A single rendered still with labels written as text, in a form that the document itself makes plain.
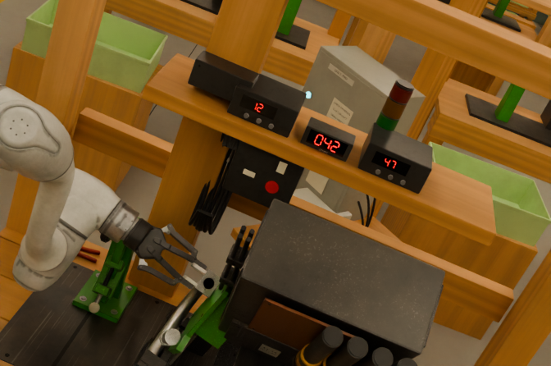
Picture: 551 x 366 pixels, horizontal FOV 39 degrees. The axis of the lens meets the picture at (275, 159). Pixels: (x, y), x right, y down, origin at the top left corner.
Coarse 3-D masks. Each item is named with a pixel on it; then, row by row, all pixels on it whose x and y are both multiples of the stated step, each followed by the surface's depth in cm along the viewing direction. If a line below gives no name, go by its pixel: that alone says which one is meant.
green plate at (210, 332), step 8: (224, 288) 178; (232, 288) 180; (216, 296) 179; (224, 296) 175; (208, 304) 182; (216, 304) 177; (224, 304) 178; (200, 312) 185; (208, 312) 178; (216, 312) 179; (192, 320) 188; (200, 320) 180; (208, 320) 181; (216, 320) 180; (192, 328) 181; (200, 328) 182; (208, 328) 182; (216, 328) 181; (200, 336) 183; (208, 336) 183; (216, 336) 182; (216, 344) 183
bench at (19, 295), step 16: (0, 240) 221; (16, 240) 224; (0, 256) 216; (96, 256) 230; (0, 272) 211; (128, 272) 229; (0, 288) 206; (16, 288) 208; (144, 288) 226; (0, 304) 201; (16, 304) 203; (176, 304) 225; (0, 320) 197
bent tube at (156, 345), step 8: (208, 272) 186; (200, 280) 192; (208, 280) 191; (216, 280) 186; (200, 288) 185; (208, 288) 192; (192, 296) 196; (200, 296) 197; (208, 296) 185; (184, 304) 196; (192, 304) 197; (176, 312) 196; (184, 312) 196; (168, 320) 195; (176, 320) 195; (168, 328) 194; (176, 328) 195; (152, 344) 192; (160, 344) 192; (160, 352) 193
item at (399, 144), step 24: (240, 96) 185; (264, 96) 185; (288, 96) 190; (264, 120) 187; (288, 120) 185; (384, 144) 186; (408, 144) 191; (360, 168) 187; (384, 168) 186; (408, 168) 185
